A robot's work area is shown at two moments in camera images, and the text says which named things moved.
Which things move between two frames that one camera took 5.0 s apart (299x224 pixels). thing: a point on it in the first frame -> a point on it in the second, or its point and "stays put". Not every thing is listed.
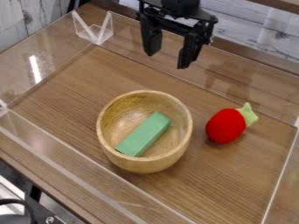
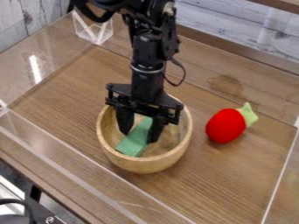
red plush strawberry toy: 228,123 stays put
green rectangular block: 143,136 stays put
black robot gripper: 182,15 -> 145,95
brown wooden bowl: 123,114 stays put
